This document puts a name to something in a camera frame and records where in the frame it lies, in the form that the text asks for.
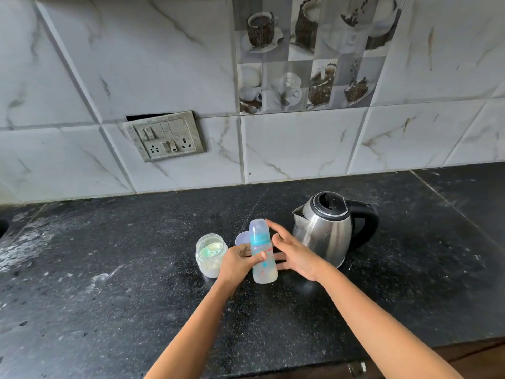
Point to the person's left hand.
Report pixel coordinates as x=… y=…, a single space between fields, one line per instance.
x=234 y=268

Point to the person's right hand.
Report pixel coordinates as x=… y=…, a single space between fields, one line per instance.
x=302 y=260

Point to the glass jar of white powder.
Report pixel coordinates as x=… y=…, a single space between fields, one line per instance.
x=207 y=268

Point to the pale lavender jar lid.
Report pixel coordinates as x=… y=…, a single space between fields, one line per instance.
x=241 y=239

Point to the teal measuring scoop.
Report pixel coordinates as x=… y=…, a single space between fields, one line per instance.
x=209 y=249

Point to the clear baby bottle blue print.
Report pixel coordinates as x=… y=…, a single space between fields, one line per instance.
x=266 y=274

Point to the teal bottle nipple collar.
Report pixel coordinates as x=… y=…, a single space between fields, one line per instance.
x=259 y=240

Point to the clear bottle cap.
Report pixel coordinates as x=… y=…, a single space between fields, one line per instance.
x=258 y=226

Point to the person's left forearm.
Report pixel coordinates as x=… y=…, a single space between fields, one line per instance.
x=189 y=339

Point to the person's right forearm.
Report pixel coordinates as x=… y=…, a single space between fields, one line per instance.
x=386 y=331

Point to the brown lower cabinet front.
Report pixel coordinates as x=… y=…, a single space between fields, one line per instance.
x=477 y=359

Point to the black sink basin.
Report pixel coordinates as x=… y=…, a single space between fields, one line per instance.
x=3 y=228

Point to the grey wall switch socket panel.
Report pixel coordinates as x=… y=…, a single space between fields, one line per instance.
x=165 y=138

